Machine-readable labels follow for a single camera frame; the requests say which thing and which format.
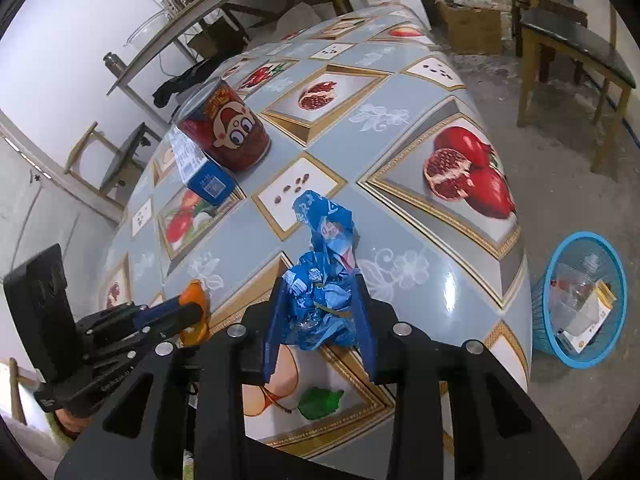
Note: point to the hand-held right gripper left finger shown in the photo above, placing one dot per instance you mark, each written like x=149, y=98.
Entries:
x=276, y=330

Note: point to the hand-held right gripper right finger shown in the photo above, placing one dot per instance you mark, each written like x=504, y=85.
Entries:
x=364, y=330

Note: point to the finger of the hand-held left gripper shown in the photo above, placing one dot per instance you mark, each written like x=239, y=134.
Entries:
x=135, y=342
x=160, y=310

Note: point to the orange peel piece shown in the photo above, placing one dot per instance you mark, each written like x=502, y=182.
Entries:
x=196, y=292

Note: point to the blue wrapper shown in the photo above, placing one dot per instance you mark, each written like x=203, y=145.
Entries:
x=325, y=240

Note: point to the clear plastic container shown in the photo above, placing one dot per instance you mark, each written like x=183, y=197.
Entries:
x=570, y=280

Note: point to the white door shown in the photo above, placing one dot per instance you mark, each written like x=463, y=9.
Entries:
x=40, y=220

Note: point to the fruit print tablecloth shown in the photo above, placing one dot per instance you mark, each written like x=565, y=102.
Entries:
x=390, y=240

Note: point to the small blue box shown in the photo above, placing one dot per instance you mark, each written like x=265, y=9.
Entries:
x=205, y=180

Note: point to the wooden chair black seat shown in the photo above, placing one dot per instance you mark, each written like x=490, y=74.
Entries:
x=575, y=35
x=120, y=160

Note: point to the red cartoon tin can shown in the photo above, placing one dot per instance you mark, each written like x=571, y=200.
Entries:
x=230, y=130

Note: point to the black clothing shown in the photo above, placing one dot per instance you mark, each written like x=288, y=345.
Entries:
x=180, y=82

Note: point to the metal thermos flask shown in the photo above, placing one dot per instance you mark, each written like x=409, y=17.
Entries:
x=113, y=65

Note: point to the small cardboard box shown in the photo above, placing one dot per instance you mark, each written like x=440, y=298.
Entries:
x=210, y=40

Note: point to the metal canister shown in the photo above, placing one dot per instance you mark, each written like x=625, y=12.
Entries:
x=172, y=2

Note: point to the grey wooden side table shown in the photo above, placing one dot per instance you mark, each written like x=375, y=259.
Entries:
x=220, y=5

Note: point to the white sack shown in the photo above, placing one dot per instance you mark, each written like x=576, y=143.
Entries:
x=310, y=15

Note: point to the large cardboard box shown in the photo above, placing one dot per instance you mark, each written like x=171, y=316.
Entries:
x=470, y=30

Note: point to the dark wooden chair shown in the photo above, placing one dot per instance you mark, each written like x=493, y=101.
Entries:
x=550, y=5

